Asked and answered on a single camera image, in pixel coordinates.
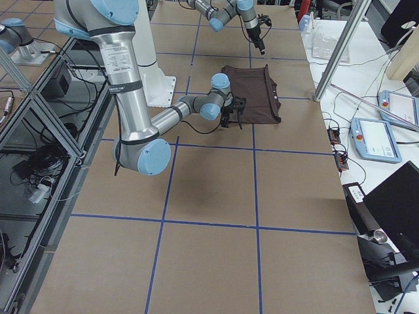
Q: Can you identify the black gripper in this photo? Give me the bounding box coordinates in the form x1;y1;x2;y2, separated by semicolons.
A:
246;27;265;55
221;104;238;128

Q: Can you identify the brown t-shirt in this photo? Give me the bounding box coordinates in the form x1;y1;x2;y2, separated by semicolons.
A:
221;64;282;124

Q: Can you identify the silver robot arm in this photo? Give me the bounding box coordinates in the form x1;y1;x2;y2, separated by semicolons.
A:
54;1;236;176
178;0;272;56

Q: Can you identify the clear plastic bag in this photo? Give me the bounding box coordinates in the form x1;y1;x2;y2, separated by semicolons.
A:
312;33;339;60

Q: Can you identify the orange circuit board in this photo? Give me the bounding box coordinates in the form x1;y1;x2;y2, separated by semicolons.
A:
327;128;341;145

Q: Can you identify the near teach pendant tablet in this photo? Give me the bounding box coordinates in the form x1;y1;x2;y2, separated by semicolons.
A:
350;118;402;164

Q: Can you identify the teach pendant tablet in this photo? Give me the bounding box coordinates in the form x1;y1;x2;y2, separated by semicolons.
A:
378;90;418;130
350;118;402;164

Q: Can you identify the black box with label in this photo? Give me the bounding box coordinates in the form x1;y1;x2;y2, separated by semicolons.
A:
342;183;380;234

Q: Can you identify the far teach pendant tablet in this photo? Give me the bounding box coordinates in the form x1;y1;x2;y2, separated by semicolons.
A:
378;90;418;130

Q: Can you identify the black monitor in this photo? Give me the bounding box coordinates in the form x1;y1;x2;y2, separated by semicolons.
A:
364;161;419;260

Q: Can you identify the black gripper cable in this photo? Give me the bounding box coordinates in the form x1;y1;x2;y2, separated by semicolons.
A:
179;107;245;134

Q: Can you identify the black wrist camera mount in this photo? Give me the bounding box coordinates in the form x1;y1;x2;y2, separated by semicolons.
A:
233;97;246;116

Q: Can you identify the white pedestal column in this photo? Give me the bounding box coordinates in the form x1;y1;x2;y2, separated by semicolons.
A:
133;0;176;107

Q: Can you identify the aluminium frame post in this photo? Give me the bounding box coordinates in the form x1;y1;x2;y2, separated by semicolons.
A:
314;0;371;102

